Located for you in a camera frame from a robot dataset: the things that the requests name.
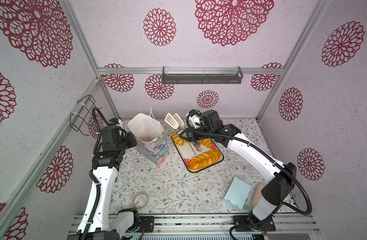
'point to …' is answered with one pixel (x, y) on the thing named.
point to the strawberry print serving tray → (187, 152)
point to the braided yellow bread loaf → (204, 159)
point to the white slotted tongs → (175, 121)
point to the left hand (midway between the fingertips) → (132, 137)
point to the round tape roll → (140, 200)
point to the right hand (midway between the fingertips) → (182, 132)
